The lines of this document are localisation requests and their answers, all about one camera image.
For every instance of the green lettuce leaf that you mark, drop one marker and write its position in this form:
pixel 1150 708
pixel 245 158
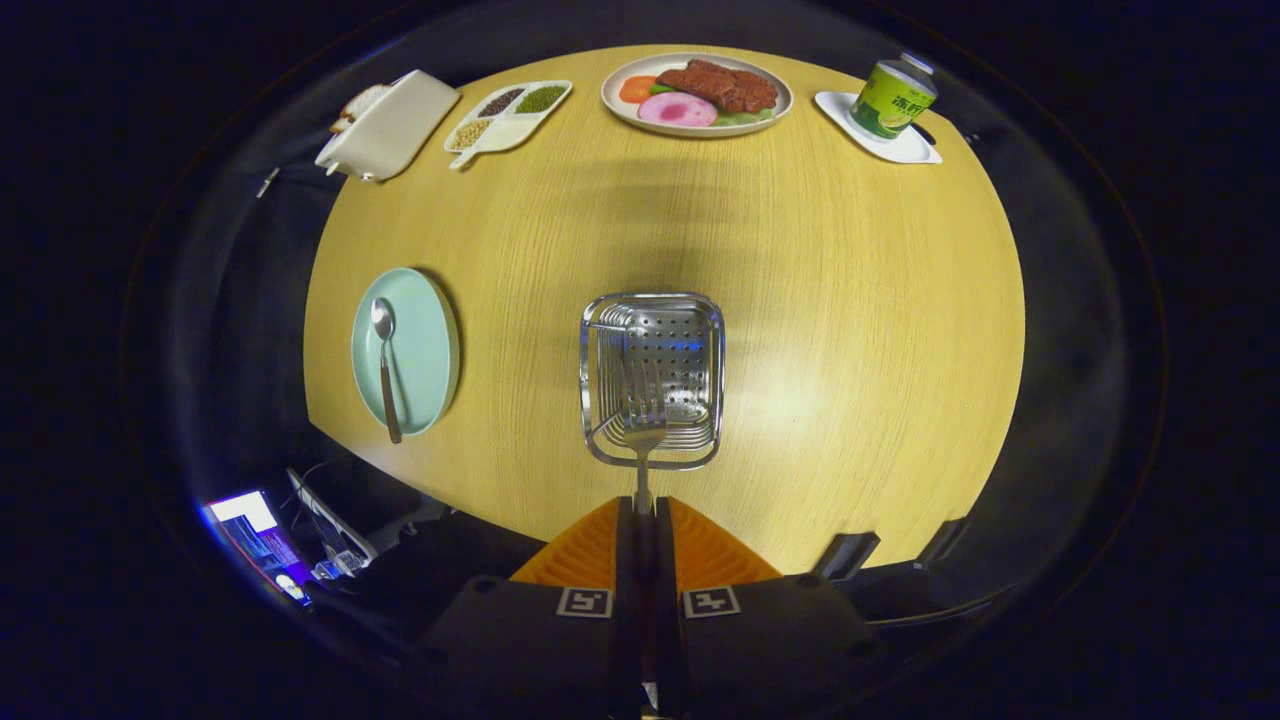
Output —
pixel 745 118

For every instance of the white flat device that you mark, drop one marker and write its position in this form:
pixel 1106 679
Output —
pixel 330 520

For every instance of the white compartment tray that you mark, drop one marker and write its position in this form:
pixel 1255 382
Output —
pixel 510 132

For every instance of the white oval food plate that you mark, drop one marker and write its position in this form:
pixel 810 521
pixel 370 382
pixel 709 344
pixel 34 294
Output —
pixel 655 66

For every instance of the cream white toaster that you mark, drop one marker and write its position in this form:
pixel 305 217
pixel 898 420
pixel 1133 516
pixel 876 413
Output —
pixel 395 125

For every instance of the yellow soybeans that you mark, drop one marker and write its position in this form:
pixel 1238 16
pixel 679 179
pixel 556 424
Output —
pixel 470 134

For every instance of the dark red beans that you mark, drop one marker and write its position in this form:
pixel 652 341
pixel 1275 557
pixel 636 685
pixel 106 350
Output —
pixel 500 102

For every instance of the pink ham slice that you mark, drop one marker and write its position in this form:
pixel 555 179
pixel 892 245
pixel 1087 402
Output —
pixel 678 110

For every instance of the white bread slice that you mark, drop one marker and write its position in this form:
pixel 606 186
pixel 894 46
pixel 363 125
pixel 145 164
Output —
pixel 362 100

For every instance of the green mung beans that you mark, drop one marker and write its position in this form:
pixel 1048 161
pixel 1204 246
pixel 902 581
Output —
pixel 542 98

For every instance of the white square coaster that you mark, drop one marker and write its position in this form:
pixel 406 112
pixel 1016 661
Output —
pixel 915 150

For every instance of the perforated steel drain basket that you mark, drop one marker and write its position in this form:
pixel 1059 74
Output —
pixel 690 330

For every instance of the green label drink bottle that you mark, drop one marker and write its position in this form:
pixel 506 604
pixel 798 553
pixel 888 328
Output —
pixel 890 100

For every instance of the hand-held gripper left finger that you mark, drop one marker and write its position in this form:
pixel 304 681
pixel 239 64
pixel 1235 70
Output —
pixel 625 560

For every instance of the pale teal round plate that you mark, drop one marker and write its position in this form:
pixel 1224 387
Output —
pixel 425 340

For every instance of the steel spoon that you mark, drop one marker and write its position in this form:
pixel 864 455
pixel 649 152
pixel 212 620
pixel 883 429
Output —
pixel 381 318

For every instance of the orange carrot slice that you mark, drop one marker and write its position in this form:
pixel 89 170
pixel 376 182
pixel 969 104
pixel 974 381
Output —
pixel 636 89

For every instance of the brown meat piece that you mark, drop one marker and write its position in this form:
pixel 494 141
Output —
pixel 725 85

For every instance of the silver cloth clip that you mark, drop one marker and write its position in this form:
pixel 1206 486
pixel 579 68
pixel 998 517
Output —
pixel 267 182

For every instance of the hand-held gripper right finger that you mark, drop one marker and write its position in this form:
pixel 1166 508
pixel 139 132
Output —
pixel 667 560

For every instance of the lit screen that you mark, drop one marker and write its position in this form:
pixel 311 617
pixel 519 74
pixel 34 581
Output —
pixel 255 535

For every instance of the steel fork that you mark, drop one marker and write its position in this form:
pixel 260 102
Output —
pixel 645 440

